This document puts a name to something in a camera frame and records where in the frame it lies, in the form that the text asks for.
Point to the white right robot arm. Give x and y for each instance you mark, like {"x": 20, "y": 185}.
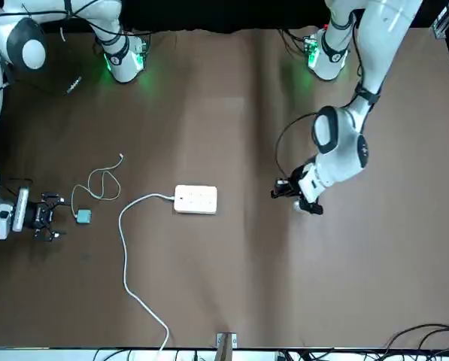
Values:
{"x": 119, "y": 64}

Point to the black backdrop curtain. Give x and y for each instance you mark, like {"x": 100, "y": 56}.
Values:
{"x": 228, "y": 15}

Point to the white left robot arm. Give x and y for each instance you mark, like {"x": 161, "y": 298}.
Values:
{"x": 340, "y": 161}

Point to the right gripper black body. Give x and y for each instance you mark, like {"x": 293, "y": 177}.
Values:
{"x": 36, "y": 216}

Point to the light blue phone charger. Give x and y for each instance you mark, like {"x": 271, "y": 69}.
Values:
{"x": 84, "y": 217}

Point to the aluminium camera post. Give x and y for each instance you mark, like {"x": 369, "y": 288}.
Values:
{"x": 226, "y": 347}

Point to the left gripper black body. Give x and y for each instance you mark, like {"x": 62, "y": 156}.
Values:
{"x": 295, "y": 184}

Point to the aluminium frame profile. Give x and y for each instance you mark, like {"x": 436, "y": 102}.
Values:
{"x": 444, "y": 20}

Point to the white power strip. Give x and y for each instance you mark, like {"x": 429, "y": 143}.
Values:
{"x": 194, "y": 205}

